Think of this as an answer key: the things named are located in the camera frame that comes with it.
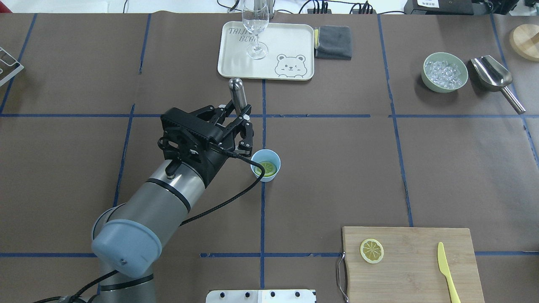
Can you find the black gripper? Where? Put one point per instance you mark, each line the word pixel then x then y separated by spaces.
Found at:
pixel 213 161

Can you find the steel muddler black tip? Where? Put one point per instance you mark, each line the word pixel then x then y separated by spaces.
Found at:
pixel 238 96

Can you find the lemon slice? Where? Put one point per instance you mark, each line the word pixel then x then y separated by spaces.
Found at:
pixel 270 169
pixel 371 250

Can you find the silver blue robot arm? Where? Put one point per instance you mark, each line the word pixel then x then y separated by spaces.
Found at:
pixel 129 238

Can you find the blue paper cup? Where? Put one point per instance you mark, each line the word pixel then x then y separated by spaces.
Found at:
pixel 270 161

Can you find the cream bear tray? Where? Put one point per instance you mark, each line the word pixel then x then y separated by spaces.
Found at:
pixel 290 52

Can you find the clear wine glass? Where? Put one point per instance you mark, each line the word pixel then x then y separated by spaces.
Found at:
pixel 255 17

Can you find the grey folded cloth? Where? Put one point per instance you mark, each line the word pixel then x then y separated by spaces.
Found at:
pixel 333 42

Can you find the green bowl of ice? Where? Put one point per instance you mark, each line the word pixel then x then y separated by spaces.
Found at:
pixel 444 73

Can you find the wooden cutting board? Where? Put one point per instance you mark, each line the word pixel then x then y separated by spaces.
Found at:
pixel 409 271

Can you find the yellow plastic knife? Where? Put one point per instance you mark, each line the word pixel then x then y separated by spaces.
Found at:
pixel 445 271

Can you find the steel ice scoop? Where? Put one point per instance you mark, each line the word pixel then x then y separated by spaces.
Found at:
pixel 494 77

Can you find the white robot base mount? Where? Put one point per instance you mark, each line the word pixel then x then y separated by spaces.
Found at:
pixel 262 296

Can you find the white wire cup rack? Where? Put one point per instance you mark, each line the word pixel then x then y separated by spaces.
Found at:
pixel 9 67

